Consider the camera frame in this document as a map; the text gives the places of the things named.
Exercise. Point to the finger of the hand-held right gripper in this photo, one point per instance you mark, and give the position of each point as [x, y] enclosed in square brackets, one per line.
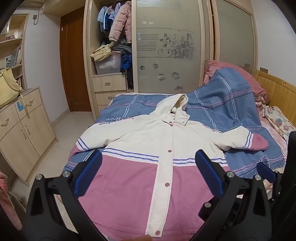
[266, 171]

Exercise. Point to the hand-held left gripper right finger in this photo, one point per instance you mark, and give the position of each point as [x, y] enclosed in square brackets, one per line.
[208, 171]

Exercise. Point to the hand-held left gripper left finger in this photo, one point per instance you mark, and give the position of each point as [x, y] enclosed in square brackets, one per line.
[89, 171]

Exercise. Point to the white and pink hooded jacket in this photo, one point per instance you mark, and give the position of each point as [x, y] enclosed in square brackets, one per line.
[129, 185]

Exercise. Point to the light blue hanging clothes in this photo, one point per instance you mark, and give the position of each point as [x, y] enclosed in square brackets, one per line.
[105, 17]

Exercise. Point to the floral blanket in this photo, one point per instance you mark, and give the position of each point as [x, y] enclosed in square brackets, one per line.
[277, 125]

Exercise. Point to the light wood wardrobe drawer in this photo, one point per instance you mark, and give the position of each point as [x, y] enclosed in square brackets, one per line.
[103, 110]
[109, 83]
[108, 98]

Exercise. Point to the wooden headboard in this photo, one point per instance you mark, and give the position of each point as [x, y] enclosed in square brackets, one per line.
[282, 92]

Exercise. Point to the blue plaid bed sheet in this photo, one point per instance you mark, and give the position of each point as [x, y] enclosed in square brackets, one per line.
[219, 104]

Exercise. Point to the light wood cabinet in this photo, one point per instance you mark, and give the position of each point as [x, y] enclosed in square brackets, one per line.
[27, 134]

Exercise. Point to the pink fleece cloth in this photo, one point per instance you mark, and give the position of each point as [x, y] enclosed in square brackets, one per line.
[9, 204]

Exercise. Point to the pink quilt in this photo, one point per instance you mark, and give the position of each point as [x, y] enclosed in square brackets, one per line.
[249, 81]

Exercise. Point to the blue sticker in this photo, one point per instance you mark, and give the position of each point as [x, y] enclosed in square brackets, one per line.
[19, 105]

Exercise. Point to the brown wooden door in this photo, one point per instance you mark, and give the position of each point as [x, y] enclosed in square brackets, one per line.
[76, 69]

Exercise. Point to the translucent plastic storage box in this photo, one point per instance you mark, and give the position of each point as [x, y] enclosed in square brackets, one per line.
[108, 64]

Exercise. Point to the blue garment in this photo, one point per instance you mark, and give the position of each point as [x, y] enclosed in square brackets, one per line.
[126, 62]

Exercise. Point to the yellow bag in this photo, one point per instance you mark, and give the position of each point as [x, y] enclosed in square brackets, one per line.
[8, 88]

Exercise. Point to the beige crumpled cloth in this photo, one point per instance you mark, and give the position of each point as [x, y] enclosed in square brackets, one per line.
[101, 52]

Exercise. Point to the light wood bookshelf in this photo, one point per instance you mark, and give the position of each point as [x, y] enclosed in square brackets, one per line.
[13, 51]

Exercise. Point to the pink puffer jacket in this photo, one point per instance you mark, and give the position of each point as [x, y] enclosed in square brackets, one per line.
[121, 23]

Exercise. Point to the wardrobe with frosted sliding doors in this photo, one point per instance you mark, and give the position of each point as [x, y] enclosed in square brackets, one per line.
[171, 23]

